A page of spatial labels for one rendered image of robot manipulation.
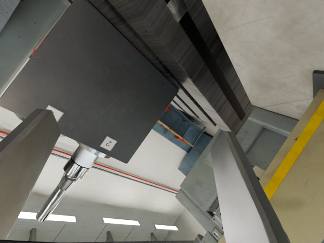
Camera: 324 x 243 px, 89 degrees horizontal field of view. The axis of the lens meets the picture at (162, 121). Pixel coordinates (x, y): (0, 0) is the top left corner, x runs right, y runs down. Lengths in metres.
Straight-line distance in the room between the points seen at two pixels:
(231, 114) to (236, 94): 0.04
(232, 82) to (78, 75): 0.27
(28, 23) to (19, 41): 0.06
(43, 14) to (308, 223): 1.64
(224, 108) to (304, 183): 1.21
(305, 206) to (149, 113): 1.30
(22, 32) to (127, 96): 0.44
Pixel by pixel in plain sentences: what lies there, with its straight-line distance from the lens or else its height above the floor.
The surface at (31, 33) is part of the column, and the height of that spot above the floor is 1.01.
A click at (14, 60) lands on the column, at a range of 0.68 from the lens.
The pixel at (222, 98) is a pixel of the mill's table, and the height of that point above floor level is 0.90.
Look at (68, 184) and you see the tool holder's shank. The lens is 0.41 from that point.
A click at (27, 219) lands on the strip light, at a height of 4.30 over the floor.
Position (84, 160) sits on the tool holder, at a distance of 0.37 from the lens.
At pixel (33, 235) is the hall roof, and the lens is 6.52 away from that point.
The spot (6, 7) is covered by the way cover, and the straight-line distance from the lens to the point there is 0.63.
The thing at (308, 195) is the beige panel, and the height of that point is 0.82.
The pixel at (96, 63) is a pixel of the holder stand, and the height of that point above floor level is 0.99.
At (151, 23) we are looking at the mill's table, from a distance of 0.22.
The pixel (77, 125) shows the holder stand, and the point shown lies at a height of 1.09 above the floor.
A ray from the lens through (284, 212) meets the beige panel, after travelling 1.49.
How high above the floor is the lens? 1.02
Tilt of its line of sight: 2 degrees down
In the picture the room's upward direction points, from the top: 145 degrees counter-clockwise
